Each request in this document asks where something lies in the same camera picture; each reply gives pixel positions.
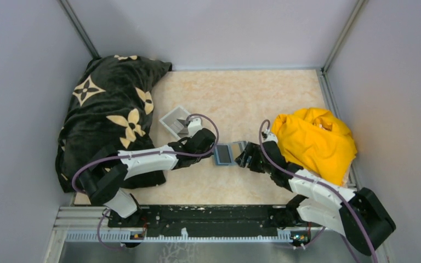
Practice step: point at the aluminium frame rail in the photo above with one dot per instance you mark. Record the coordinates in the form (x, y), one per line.
(88, 218)

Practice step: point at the blue leather card holder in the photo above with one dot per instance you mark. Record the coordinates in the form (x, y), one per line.
(233, 160)

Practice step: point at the grey card stack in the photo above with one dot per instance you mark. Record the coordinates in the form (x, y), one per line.
(181, 126)

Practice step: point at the white plastic card tray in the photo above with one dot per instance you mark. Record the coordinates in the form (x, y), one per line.
(168, 120)

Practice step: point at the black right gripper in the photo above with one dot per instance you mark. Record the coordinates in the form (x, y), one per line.
(252, 149)

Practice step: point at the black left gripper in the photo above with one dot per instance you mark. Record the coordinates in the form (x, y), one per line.
(206, 156)

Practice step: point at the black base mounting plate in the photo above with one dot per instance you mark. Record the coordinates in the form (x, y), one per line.
(210, 220)

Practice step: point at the black floral blanket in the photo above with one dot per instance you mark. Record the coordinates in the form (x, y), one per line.
(111, 105)

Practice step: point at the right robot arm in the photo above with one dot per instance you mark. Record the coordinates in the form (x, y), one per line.
(357, 215)

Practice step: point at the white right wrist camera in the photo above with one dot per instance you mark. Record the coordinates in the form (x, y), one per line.
(269, 136)

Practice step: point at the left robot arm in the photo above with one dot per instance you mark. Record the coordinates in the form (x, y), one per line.
(175, 155)

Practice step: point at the yellow cloth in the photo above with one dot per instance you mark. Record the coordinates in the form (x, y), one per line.
(318, 141)

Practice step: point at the black striped credit card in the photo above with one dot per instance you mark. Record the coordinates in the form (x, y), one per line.
(222, 154)

